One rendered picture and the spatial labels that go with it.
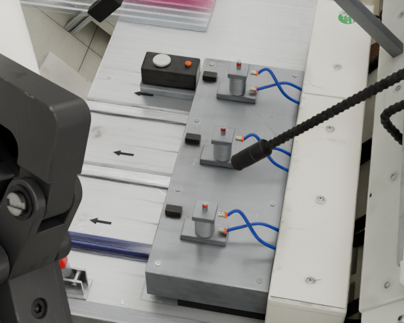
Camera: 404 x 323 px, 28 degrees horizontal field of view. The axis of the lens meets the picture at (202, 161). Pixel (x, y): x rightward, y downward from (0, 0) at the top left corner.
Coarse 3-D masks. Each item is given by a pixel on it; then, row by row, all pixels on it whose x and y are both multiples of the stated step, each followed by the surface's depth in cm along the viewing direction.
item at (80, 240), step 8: (72, 232) 95; (72, 240) 94; (80, 240) 94; (88, 240) 94; (96, 240) 94; (104, 240) 94; (112, 240) 94; (120, 240) 94; (128, 240) 94; (88, 248) 95; (96, 248) 94; (104, 248) 94; (112, 248) 94; (120, 248) 93; (128, 248) 93; (136, 248) 93; (144, 248) 93; (144, 256) 94
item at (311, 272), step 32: (320, 0) 112; (320, 32) 107; (352, 32) 107; (320, 64) 103; (352, 64) 103; (320, 96) 100; (320, 128) 96; (352, 128) 96; (320, 160) 93; (352, 160) 93; (288, 192) 90; (320, 192) 90; (352, 192) 90; (288, 224) 87; (320, 224) 87; (352, 224) 87; (288, 256) 85; (320, 256) 85; (288, 288) 82; (320, 288) 82; (288, 320) 84; (320, 320) 82
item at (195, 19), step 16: (32, 0) 122; (48, 0) 122; (64, 0) 122; (80, 0) 122; (96, 0) 122; (128, 0) 122; (144, 0) 122; (160, 0) 122; (176, 0) 122; (192, 0) 122; (208, 0) 122; (112, 16) 120; (128, 16) 120; (144, 16) 120; (160, 16) 120; (176, 16) 120; (192, 16) 120; (208, 16) 120
